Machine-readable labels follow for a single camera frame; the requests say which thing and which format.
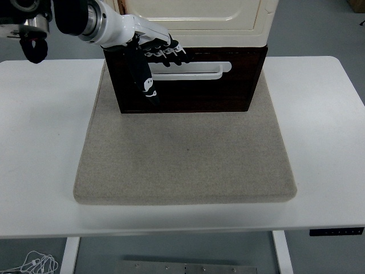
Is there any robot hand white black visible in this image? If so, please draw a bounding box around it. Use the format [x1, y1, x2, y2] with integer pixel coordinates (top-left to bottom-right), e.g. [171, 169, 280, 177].
[96, 0, 192, 106]

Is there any white drawer handle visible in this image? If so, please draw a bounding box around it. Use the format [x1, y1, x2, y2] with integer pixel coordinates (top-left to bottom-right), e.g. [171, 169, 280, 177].
[148, 61, 233, 82]

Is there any dark wooden drawer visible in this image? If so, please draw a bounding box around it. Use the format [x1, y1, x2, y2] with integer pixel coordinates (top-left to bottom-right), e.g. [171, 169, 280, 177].
[108, 50, 263, 85]

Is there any cream cabinet door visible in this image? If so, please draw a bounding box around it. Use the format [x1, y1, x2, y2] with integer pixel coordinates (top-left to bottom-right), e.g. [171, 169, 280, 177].
[113, 0, 262, 32]

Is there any cream plastic cabinet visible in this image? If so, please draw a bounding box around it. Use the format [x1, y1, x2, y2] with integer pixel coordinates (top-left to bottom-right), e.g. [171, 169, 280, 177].
[112, 0, 279, 49]

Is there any beige felt mat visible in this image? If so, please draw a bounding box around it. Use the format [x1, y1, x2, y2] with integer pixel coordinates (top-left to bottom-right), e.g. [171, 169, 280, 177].
[73, 58, 298, 206]

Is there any white table leg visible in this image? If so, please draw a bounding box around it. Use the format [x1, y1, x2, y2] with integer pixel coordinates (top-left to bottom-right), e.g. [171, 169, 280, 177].
[59, 236, 81, 274]
[271, 230, 294, 274]

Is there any cardboard box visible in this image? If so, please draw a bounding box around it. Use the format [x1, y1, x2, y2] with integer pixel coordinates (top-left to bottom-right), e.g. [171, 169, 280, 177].
[346, 0, 365, 14]

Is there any grey metal plate with screws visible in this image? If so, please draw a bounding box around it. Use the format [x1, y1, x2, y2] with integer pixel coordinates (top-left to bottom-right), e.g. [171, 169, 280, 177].
[113, 259, 259, 274]

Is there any black table control panel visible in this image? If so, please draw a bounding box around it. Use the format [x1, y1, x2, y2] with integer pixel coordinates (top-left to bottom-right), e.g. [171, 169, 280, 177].
[309, 227, 365, 237]

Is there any white cable on floor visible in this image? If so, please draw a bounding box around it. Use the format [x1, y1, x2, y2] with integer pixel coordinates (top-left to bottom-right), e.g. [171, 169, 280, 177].
[0, 250, 59, 274]

